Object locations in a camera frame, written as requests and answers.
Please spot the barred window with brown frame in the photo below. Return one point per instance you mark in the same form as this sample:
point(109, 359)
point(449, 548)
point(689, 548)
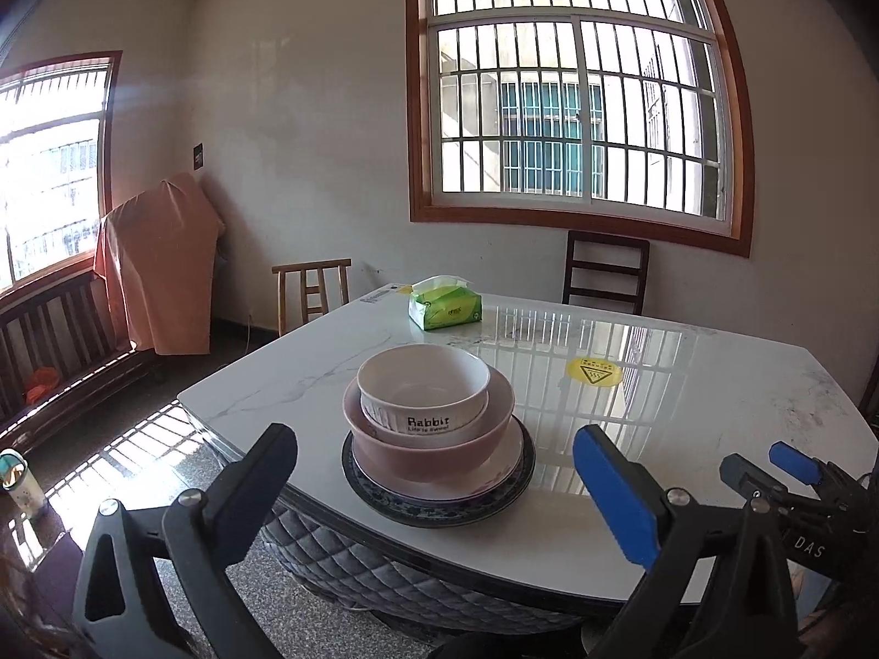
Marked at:
point(577, 82)

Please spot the white barcode label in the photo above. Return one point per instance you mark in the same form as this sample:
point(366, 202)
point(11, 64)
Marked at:
point(381, 295)

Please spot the white tumbler with teal lid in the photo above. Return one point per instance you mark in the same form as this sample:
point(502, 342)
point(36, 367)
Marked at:
point(24, 487)

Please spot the white plate with red flower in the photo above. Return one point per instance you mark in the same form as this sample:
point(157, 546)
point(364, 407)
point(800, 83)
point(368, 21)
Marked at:
point(494, 470)

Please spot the pink bowl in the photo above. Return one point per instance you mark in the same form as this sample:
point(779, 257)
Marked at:
point(426, 463)

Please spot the large blue floral plate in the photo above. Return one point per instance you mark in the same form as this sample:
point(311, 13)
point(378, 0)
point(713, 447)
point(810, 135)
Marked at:
point(426, 515)

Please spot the sunlit side window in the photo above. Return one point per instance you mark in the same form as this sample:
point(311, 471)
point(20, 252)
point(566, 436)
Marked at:
point(113, 123)

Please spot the cream bowl with rabbit print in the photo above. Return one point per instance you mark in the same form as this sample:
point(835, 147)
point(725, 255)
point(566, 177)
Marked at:
point(426, 419)

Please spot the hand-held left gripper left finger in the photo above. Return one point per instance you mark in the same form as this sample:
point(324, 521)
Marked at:
point(261, 467)

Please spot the dark wooden bench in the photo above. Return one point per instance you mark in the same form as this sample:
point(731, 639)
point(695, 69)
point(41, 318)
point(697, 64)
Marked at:
point(62, 316)

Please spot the dark wall plate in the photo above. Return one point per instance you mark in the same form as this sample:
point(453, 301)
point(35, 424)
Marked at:
point(198, 156)

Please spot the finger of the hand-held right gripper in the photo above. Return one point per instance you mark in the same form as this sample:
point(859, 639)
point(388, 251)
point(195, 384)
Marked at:
point(793, 460)
point(745, 473)

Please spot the green tissue pack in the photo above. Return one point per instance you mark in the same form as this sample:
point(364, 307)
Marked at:
point(446, 312)

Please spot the small orange cloth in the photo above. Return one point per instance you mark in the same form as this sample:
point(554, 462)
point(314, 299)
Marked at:
point(42, 384)

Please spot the dark wooden chair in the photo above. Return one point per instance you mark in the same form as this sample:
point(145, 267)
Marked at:
point(604, 240)

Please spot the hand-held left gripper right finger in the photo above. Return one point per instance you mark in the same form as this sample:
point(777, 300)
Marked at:
point(611, 494)

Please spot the light wooden chair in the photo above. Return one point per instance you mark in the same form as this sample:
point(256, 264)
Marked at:
point(309, 266)

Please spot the yellow round sticker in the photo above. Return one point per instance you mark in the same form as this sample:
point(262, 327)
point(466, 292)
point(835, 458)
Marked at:
point(595, 372)

